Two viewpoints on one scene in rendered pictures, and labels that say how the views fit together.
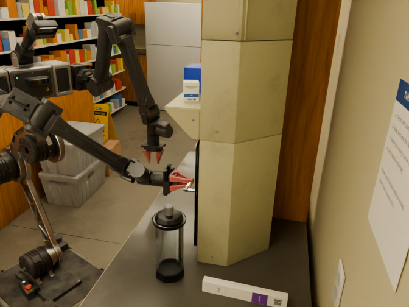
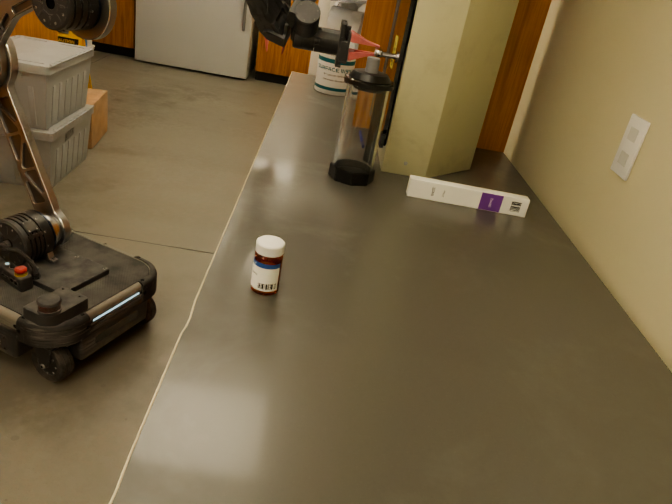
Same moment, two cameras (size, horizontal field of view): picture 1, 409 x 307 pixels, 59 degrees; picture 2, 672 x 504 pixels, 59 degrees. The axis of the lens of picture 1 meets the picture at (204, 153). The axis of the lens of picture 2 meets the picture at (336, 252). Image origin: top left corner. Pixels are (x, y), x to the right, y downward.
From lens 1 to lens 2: 0.68 m
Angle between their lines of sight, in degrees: 15
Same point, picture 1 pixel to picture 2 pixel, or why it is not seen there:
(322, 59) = not seen: outside the picture
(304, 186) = (510, 94)
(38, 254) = (31, 220)
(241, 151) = not seen: outside the picture
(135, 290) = (312, 188)
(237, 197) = (461, 64)
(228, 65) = not seen: outside the picture
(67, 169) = (31, 115)
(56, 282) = (66, 269)
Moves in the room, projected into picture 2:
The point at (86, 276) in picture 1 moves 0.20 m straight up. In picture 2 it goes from (115, 265) to (115, 216)
